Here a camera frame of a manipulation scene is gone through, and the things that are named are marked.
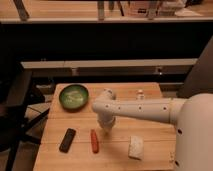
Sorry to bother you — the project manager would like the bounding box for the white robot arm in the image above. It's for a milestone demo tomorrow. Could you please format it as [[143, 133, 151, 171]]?
[[92, 89, 213, 171]]

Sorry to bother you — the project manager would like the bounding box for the white folded cloth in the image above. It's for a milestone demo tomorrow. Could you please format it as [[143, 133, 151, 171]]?
[[128, 136, 144, 160]]

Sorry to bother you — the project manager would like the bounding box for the black remote control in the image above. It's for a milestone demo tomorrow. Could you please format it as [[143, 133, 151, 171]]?
[[59, 128, 76, 153]]

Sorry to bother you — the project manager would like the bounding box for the green bowl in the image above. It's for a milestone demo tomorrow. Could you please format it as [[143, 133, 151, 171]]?
[[59, 84, 89, 110]]

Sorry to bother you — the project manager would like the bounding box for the white tube bottle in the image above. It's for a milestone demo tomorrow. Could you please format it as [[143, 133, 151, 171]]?
[[137, 89, 145, 100]]

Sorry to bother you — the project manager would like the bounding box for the black chair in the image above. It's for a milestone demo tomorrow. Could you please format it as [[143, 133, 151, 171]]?
[[0, 69, 49, 171]]

